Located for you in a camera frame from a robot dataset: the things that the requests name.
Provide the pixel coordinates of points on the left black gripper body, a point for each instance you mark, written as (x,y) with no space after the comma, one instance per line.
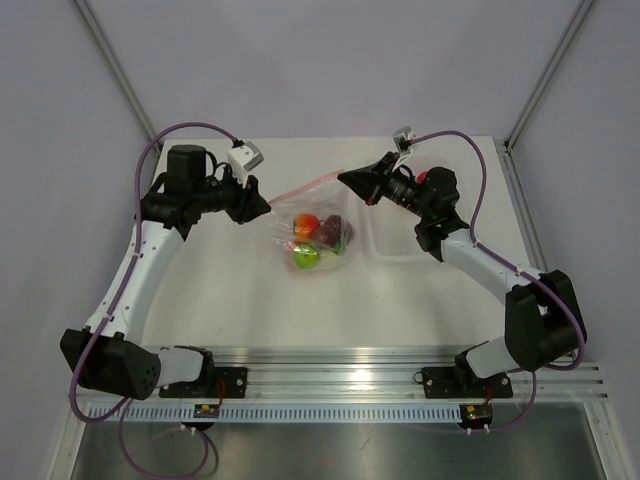
(211,194)

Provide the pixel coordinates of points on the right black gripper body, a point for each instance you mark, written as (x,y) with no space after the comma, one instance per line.
(401,189)

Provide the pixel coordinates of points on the dark purple fruit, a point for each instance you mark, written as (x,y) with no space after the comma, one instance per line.
(335,222)

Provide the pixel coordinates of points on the dark red apple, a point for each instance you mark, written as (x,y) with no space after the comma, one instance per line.
(326,236)

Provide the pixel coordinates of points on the clear zip top bag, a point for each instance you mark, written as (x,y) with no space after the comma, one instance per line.
(321,197)

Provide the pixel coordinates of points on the white radish with leaves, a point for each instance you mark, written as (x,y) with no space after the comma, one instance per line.
(336,253)

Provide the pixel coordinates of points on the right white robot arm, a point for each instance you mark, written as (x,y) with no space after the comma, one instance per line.
(542,318)

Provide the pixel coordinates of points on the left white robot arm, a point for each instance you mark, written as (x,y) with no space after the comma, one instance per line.
(106,355)

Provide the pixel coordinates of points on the red tomato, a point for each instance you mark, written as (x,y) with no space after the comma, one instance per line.
(423,177)

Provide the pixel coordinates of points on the white plastic basket tray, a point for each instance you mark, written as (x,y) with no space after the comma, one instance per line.
(390,228)

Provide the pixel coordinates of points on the left circuit board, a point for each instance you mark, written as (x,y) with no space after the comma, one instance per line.
(207,410)

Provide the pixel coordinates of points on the circuit board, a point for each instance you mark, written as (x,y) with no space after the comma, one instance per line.
(478,413)
(207,410)

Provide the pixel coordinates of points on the right circuit board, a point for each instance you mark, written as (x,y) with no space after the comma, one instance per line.
(478,413)

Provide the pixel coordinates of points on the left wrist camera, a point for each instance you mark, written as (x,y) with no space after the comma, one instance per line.
(243,159)

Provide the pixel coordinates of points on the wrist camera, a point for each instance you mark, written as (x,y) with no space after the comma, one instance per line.
(243,159)
(403,140)

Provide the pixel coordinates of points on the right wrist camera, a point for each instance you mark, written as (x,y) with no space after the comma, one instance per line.
(403,140)

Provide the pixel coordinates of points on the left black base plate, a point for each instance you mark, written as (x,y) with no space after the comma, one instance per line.
(213,381)

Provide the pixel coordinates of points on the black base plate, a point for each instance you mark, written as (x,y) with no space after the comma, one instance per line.
(448,383)
(213,381)

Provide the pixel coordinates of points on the aluminium rail frame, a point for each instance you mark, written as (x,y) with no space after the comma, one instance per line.
(376,374)

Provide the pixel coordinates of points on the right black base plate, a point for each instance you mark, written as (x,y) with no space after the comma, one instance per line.
(448,383)

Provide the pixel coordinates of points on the white slotted cable duct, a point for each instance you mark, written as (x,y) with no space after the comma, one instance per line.
(295,413)

